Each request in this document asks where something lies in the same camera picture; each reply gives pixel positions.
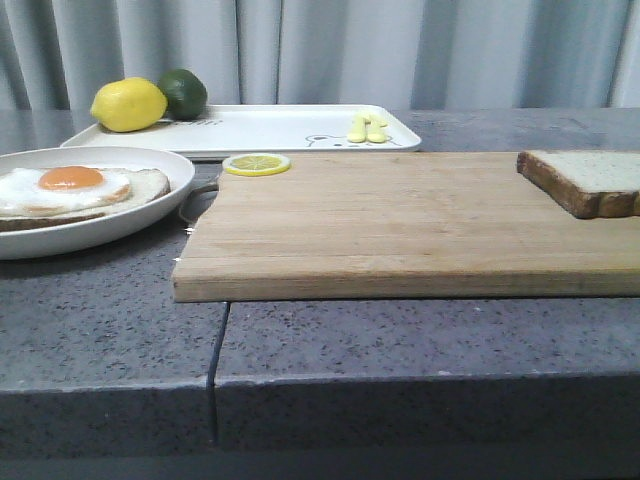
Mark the white bread slice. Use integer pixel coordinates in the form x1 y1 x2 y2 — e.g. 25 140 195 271
516 150 639 219

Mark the white round plate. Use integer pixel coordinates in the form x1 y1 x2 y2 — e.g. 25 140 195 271
1 146 195 260

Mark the white rectangular tray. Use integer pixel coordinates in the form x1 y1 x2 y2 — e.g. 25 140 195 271
62 104 421 161

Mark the wooden cutting board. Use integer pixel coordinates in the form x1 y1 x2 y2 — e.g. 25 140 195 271
172 152 639 302

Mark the lemon slice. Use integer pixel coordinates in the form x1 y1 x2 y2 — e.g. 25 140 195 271
222 153 291 177

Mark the green lime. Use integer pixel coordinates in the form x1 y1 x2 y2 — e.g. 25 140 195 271
157 69 208 120

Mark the yellow lemon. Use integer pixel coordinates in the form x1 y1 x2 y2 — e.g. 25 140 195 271
90 77 168 133

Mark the fried egg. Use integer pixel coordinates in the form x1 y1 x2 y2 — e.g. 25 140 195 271
1 166 131 217

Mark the grey curtain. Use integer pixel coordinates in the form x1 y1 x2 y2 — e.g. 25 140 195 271
1 1 639 110

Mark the metal cutting board handle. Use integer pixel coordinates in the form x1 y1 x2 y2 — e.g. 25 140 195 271
178 182 219 226

